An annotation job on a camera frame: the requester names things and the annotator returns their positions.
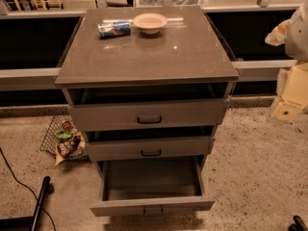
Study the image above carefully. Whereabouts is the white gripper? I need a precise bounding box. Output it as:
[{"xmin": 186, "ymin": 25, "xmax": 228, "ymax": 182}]
[{"xmin": 265, "ymin": 19, "xmax": 308, "ymax": 124}]

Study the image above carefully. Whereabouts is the grey bottom drawer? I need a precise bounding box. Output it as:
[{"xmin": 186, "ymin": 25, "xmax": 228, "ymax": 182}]
[{"xmin": 90, "ymin": 156, "xmax": 214, "ymax": 217}]

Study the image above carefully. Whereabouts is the grey drawer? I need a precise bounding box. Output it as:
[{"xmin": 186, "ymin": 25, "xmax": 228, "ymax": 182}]
[
  {"xmin": 90, "ymin": 156, "xmax": 214, "ymax": 217},
  {"xmin": 86, "ymin": 136, "xmax": 215, "ymax": 161},
  {"xmin": 68, "ymin": 99, "xmax": 228, "ymax": 132}
]

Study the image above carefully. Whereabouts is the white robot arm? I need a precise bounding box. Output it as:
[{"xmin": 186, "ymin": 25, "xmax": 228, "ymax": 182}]
[{"xmin": 265, "ymin": 3, "xmax": 308, "ymax": 123}]

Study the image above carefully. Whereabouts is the grey drawer cabinet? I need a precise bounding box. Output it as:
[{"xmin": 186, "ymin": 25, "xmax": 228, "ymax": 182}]
[{"xmin": 54, "ymin": 5, "xmax": 240, "ymax": 218}]

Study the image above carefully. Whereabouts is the grey top drawer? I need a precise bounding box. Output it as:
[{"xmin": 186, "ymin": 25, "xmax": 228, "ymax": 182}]
[{"xmin": 68, "ymin": 99, "xmax": 228, "ymax": 132}]

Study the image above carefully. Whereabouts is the grey middle drawer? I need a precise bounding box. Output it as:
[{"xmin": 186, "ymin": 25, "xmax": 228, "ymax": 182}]
[{"xmin": 86, "ymin": 136, "xmax": 215, "ymax": 161}]

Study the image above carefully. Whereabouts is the grey metal railing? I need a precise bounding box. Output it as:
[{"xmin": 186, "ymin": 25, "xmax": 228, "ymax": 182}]
[{"xmin": 0, "ymin": 60, "xmax": 295, "ymax": 91}]

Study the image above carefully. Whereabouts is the white bowl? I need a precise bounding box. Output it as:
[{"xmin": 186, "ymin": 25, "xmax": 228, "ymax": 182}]
[{"xmin": 133, "ymin": 13, "xmax": 167, "ymax": 35}]

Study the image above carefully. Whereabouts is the black object bottom right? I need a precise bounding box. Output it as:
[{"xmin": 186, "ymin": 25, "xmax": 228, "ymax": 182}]
[{"xmin": 288, "ymin": 216, "xmax": 308, "ymax": 231}]

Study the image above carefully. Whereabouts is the blue soda can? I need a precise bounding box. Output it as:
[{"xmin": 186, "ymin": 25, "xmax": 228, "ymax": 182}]
[{"xmin": 98, "ymin": 21, "xmax": 131, "ymax": 39}]

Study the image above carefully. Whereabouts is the brown snack bag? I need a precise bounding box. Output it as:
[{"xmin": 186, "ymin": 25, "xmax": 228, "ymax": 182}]
[{"xmin": 55, "ymin": 136, "xmax": 82, "ymax": 166}]

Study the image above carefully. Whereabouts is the small red can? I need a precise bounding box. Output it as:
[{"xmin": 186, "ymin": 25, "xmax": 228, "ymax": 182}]
[{"xmin": 62, "ymin": 120, "xmax": 71, "ymax": 131}]

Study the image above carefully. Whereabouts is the green snack bag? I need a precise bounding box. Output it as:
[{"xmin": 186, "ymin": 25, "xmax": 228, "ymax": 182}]
[{"xmin": 54, "ymin": 130, "xmax": 73, "ymax": 142}]

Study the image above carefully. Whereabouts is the black stand leg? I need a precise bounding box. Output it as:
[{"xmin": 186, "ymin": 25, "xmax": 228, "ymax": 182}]
[{"xmin": 0, "ymin": 176, "xmax": 51, "ymax": 231}]

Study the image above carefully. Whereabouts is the white wire bin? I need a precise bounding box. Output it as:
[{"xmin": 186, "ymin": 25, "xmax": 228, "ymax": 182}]
[{"xmin": 134, "ymin": 0, "xmax": 208, "ymax": 7}]

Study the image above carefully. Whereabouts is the black wire basket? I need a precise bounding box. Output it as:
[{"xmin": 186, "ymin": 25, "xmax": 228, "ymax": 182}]
[{"xmin": 40, "ymin": 115, "xmax": 89, "ymax": 161}]

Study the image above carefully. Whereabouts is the black cable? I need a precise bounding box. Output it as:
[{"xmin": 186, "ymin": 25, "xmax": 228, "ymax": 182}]
[{"xmin": 0, "ymin": 147, "xmax": 57, "ymax": 231}]

